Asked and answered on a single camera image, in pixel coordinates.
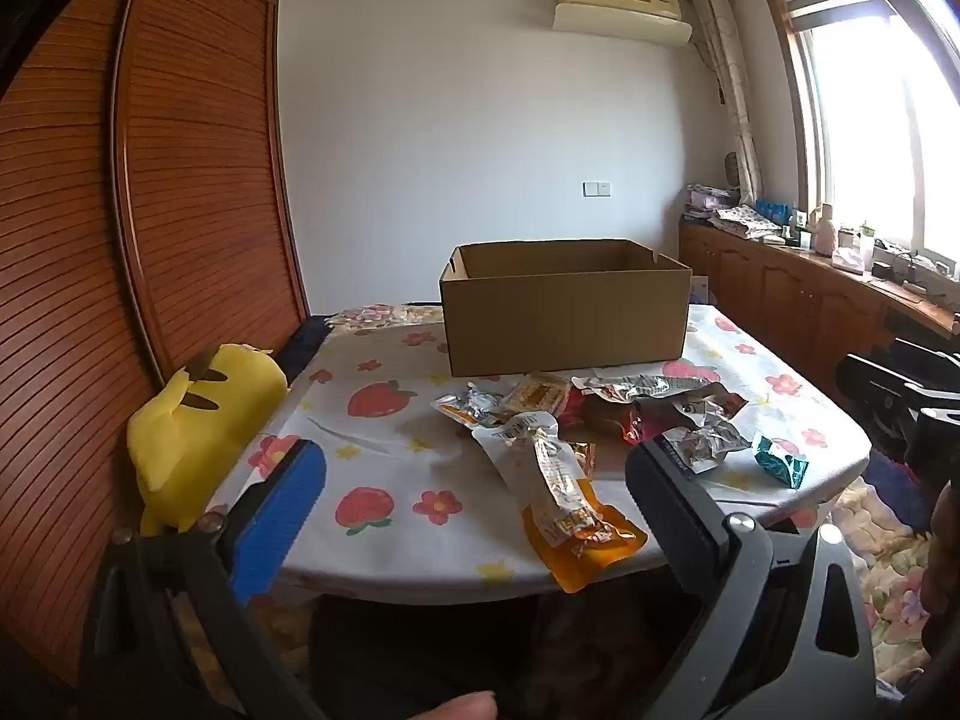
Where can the person's dark pants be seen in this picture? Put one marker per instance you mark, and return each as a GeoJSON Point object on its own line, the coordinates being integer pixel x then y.
{"type": "Point", "coordinates": [450, 652]}

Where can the floral quilt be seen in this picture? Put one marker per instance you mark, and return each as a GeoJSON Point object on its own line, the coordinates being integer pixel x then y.
{"type": "Point", "coordinates": [889, 577]}

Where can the wooden cabinet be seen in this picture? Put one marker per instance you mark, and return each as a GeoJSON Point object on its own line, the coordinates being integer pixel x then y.
{"type": "Point", "coordinates": [787, 300]}

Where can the patterned curtain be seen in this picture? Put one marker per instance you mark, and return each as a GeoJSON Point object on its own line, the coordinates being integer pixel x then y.
{"type": "Point", "coordinates": [731, 75]}

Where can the brown cardboard box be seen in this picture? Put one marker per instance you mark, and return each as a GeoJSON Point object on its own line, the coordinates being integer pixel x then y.
{"type": "Point", "coordinates": [570, 315]}

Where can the white wall switch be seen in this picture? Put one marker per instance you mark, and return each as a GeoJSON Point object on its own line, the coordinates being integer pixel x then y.
{"type": "Point", "coordinates": [597, 188]}

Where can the strawberry print tablecloth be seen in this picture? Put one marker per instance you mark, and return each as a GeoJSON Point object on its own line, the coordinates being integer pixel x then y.
{"type": "Point", "coordinates": [390, 465]}

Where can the wooden louvered wardrobe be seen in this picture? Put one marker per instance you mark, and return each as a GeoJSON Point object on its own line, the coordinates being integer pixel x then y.
{"type": "Point", "coordinates": [150, 202]}

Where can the white air conditioner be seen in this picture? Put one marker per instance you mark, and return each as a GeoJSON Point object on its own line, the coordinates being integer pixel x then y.
{"type": "Point", "coordinates": [619, 4]}

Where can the flat silver snack packet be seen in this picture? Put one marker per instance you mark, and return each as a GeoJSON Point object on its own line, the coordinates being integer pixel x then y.
{"type": "Point", "coordinates": [469, 406]}

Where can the long silver snack packet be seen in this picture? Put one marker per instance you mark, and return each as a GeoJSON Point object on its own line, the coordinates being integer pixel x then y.
{"type": "Point", "coordinates": [637, 386]}

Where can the green snack packet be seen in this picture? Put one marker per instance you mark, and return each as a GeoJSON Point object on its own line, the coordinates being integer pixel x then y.
{"type": "Point", "coordinates": [780, 461]}

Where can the window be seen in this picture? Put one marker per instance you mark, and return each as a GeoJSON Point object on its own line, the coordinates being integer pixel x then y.
{"type": "Point", "coordinates": [877, 112]}

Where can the blue box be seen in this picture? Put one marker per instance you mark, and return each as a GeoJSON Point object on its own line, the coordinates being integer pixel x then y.
{"type": "Point", "coordinates": [772, 210]}

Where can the white orange snack packet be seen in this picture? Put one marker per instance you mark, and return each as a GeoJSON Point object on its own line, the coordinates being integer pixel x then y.
{"type": "Point", "coordinates": [559, 495]}

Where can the red brown snack packet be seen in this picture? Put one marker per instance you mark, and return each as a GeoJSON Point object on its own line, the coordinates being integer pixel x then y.
{"type": "Point", "coordinates": [660, 409]}

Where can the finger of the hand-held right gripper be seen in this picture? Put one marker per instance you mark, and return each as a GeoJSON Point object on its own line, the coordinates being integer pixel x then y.
{"type": "Point", "coordinates": [930, 358]}
{"type": "Point", "coordinates": [874, 390]}

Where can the yellow plush toy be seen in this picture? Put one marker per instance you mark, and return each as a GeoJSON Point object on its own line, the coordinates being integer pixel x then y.
{"type": "Point", "coordinates": [195, 435]}

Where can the small desk fan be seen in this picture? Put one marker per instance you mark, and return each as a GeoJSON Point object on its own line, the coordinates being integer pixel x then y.
{"type": "Point", "coordinates": [733, 169]}

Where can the pink bottle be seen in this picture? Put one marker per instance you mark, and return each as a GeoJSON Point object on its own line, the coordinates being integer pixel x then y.
{"type": "Point", "coordinates": [826, 232]}

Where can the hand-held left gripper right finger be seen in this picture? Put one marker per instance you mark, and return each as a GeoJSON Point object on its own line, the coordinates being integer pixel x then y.
{"type": "Point", "coordinates": [664, 510]}

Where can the tissue box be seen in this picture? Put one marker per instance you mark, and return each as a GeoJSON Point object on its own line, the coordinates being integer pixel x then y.
{"type": "Point", "coordinates": [847, 260]}

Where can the crumpled silver snack packet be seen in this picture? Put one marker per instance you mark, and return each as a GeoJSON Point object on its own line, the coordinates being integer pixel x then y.
{"type": "Point", "coordinates": [701, 444]}

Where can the person's left hand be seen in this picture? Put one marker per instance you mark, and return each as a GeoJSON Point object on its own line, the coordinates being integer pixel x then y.
{"type": "Point", "coordinates": [457, 708]}

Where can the folded patterned cloth stack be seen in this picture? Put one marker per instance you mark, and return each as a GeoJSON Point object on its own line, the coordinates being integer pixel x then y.
{"type": "Point", "coordinates": [746, 223]}

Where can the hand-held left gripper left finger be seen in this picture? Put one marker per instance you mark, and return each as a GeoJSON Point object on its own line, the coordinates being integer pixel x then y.
{"type": "Point", "coordinates": [277, 517]}

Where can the floral blanket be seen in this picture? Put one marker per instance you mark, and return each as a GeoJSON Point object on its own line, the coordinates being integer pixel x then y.
{"type": "Point", "coordinates": [375, 313]}

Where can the purple boxes stack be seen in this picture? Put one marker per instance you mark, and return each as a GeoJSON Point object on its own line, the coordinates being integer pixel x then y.
{"type": "Point", "coordinates": [709, 199]}

